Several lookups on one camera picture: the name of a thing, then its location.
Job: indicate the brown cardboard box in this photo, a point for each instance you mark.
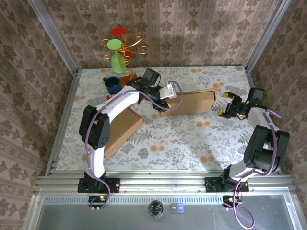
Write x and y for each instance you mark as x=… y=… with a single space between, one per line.
x=122 y=129
x=192 y=103

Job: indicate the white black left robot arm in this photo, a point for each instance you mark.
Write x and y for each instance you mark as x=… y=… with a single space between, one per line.
x=120 y=103

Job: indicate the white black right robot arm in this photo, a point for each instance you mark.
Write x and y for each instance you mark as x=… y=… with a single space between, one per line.
x=257 y=115

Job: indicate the dark blue mug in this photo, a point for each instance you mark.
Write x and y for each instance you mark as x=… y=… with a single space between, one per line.
x=112 y=83

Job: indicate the floral table cover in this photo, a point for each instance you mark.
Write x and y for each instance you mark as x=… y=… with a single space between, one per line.
x=180 y=148

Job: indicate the green wine glass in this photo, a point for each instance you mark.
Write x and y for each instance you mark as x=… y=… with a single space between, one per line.
x=114 y=45

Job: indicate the red wine glass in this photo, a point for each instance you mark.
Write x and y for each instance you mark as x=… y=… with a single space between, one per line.
x=118 y=31

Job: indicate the small controller board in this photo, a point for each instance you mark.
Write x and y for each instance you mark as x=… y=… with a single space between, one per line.
x=99 y=199
x=231 y=200

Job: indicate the black round lens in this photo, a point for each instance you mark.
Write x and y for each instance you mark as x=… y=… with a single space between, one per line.
x=156 y=208

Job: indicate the grey memory card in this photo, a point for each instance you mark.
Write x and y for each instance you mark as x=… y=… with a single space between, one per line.
x=172 y=208

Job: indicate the blue memory card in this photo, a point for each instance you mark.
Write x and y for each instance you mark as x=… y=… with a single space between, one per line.
x=180 y=208

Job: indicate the grey metal tray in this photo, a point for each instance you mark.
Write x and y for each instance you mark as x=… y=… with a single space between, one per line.
x=120 y=218

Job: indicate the aluminium frame post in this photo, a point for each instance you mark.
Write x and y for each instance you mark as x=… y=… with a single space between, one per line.
x=52 y=33
x=266 y=33

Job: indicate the aluminium front rail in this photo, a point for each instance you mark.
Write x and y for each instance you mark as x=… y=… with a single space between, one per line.
x=163 y=183

